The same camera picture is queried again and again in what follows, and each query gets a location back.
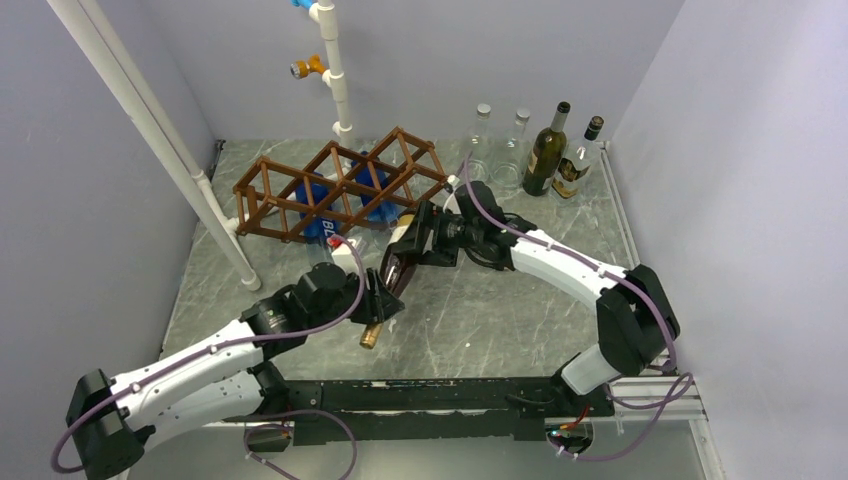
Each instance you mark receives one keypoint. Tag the brown wooden wine rack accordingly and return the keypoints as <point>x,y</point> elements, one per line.
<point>279,201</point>

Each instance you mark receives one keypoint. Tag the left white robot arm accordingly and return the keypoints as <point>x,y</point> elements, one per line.
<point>114,421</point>

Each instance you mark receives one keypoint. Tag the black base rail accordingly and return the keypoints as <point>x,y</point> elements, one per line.
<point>521,408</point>

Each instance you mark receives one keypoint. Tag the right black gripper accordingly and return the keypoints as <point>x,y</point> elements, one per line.
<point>433,216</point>

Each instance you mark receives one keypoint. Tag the dark bottle gold foil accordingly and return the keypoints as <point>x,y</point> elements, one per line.
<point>395,271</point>

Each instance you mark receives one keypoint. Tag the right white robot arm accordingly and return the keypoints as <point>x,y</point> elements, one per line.
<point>635,321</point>

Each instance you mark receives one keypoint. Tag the orange pipe fitting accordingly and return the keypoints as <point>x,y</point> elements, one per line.
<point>301,69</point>

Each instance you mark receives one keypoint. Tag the olive green bottle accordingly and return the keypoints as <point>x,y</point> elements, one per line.
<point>546,154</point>

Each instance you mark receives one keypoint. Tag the clear glass bottle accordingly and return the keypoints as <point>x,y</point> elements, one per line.
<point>509,151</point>
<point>476,146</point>

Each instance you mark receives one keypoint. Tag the white diagonal pole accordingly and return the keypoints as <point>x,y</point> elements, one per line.
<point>91,29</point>

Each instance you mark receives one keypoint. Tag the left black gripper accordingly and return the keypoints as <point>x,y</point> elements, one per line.
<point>378,304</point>

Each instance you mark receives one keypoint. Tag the clear bottle black cap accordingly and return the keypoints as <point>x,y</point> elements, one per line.
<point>577,161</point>

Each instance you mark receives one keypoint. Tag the white pvc pipe stand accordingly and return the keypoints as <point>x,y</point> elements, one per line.
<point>323,13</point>

